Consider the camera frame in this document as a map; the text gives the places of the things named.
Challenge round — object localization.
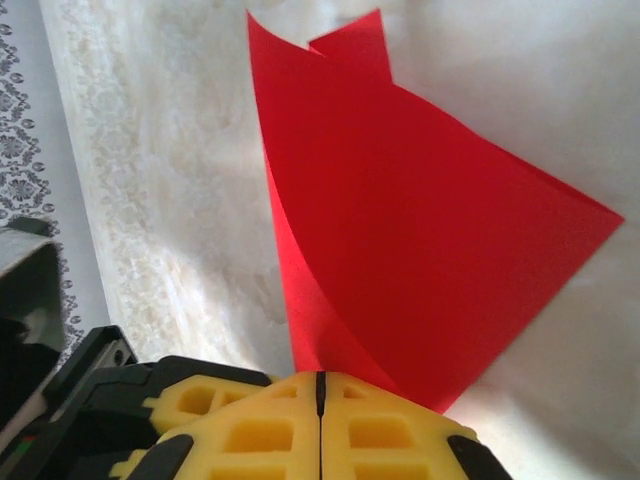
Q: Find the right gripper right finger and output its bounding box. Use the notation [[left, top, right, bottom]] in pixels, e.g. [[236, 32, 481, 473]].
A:
[[319, 373, 516, 480]]

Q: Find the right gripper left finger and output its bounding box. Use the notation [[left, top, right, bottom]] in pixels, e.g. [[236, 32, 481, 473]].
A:
[[112, 355, 321, 480]]

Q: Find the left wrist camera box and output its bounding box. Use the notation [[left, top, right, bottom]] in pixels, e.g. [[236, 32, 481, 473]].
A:
[[0, 216, 65, 351]]

